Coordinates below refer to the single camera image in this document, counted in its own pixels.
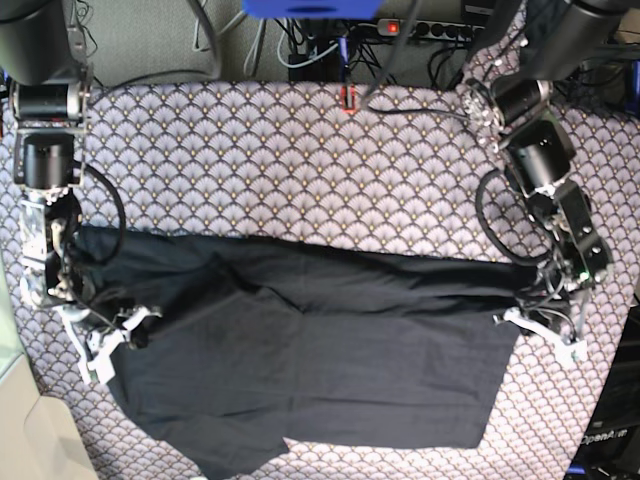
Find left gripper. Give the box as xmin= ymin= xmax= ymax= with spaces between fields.
xmin=519 ymin=264 xmax=585 ymax=330

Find dark navy T-shirt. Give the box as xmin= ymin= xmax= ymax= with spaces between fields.
xmin=90 ymin=232 xmax=536 ymax=479

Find black cable bundle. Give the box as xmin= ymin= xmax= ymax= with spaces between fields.
xmin=289 ymin=19 xmax=506 ymax=92

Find red black table clamp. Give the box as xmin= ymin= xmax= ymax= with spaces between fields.
xmin=340 ymin=84 xmax=357 ymax=114

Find beige furniture edge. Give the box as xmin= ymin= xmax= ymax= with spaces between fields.
xmin=1 ymin=276 xmax=97 ymax=479

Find grey cables on floor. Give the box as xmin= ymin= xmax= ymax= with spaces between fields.
xmin=192 ymin=0 xmax=341 ymax=76

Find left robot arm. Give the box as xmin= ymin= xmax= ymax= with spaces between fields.
xmin=464 ymin=1 xmax=635 ymax=330

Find white power strip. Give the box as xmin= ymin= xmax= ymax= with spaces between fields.
xmin=376 ymin=18 xmax=485 ymax=43

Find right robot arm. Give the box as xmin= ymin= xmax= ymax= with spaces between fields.
xmin=1 ymin=1 xmax=122 ymax=327

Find patterned scallop tablecloth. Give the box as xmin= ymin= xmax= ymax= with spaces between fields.
xmin=1 ymin=83 xmax=639 ymax=479

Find black OpenArm box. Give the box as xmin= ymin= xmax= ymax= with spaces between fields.
xmin=565 ymin=305 xmax=639 ymax=479

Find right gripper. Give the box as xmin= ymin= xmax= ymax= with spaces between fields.
xmin=19 ymin=259 xmax=126 ymax=326

